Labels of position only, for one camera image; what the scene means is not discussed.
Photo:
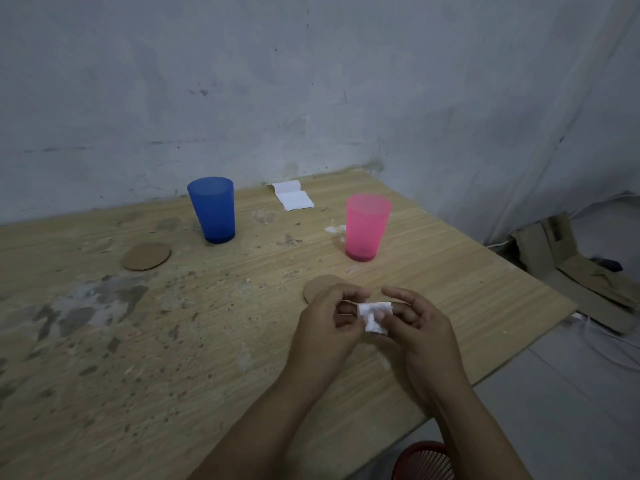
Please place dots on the person's left hand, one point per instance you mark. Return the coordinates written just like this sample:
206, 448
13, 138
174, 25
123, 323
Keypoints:
325, 334

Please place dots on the round cardboard coaster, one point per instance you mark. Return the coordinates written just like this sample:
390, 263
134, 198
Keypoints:
320, 287
146, 256

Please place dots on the pink plastic cup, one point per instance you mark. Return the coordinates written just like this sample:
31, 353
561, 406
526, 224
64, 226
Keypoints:
366, 227

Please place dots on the white folded paper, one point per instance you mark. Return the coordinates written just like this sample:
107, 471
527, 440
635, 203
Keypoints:
292, 195

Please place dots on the person's left thumb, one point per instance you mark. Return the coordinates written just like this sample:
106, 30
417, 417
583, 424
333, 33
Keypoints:
350, 293

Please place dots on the person's right thumb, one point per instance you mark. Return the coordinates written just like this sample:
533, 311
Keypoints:
397, 294

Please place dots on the white tissue piece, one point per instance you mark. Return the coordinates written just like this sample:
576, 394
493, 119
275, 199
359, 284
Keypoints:
373, 315

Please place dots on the red mesh waste basket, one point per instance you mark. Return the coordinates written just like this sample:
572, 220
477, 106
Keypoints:
425, 462

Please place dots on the person's left forearm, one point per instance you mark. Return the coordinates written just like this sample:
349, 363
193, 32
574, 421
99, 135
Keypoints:
260, 434

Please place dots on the person's right forearm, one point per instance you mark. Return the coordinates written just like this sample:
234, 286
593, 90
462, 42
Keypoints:
480, 434

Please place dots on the blue plastic cup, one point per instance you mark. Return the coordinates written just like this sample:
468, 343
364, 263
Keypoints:
214, 209

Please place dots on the flattened cardboard box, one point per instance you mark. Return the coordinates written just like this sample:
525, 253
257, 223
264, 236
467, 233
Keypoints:
575, 264

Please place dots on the small white paper scrap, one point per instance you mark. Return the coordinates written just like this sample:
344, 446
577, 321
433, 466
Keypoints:
335, 228

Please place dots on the person's right hand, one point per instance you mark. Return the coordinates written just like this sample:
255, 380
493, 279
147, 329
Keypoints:
430, 344

